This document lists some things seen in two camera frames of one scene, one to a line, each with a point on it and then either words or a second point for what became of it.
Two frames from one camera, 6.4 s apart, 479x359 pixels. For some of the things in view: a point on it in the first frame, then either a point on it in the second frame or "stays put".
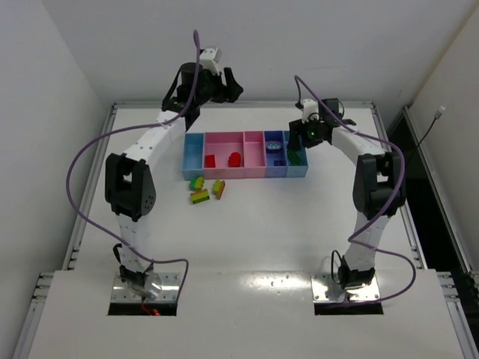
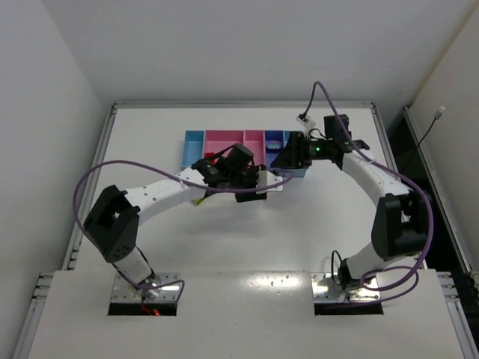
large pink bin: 221,144 stays put
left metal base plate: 161,287 stays put
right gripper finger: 294,142 -> 291,156
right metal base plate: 325,290 stays put
